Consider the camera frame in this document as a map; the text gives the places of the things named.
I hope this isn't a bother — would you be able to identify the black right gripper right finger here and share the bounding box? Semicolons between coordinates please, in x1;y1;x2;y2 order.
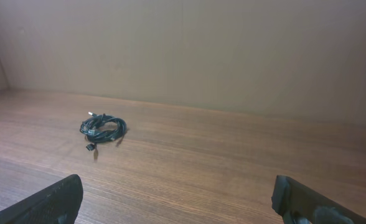
271;175;366;224

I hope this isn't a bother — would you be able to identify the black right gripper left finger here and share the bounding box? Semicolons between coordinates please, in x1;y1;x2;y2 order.
0;174;83;224

